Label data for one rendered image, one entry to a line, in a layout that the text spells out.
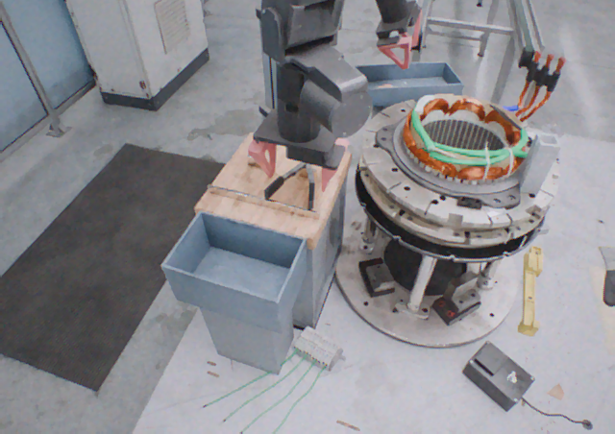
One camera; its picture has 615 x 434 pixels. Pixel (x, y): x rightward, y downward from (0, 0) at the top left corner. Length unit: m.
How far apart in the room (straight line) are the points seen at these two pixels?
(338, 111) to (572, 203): 0.88
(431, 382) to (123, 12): 2.42
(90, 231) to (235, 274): 1.64
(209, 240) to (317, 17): 0.38
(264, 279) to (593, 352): 0.64
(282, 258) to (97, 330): 1.34
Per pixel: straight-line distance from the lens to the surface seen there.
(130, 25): 2.72
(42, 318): 2.03
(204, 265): 0.67
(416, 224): 0.62
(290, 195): 0.64
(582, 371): 0.93
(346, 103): 0.44
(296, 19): 0.44
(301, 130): 0.53
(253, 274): 0.65
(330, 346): 0.77
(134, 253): 2.06
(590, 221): 1.19
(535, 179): 0.66
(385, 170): 0.64
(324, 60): 0.46
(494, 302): 0.90
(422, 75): 1.04
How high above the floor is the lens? 1.51
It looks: 45 degrees down
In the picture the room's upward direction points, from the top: straight up
